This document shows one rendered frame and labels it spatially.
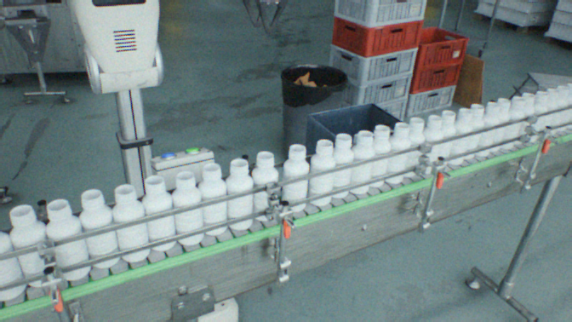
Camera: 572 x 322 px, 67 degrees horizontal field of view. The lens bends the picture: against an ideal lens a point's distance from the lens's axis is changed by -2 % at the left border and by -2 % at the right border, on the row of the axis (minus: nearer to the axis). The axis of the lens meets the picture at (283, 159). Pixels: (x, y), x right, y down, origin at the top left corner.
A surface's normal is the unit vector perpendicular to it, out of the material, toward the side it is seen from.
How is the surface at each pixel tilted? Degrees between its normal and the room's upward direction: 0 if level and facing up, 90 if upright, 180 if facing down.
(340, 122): 90
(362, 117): 90
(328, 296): 0
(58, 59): 89
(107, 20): 90
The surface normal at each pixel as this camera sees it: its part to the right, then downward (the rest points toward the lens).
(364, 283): 0.04, -0.86
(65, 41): 0.18, 0.52
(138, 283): 0.47, 0.47
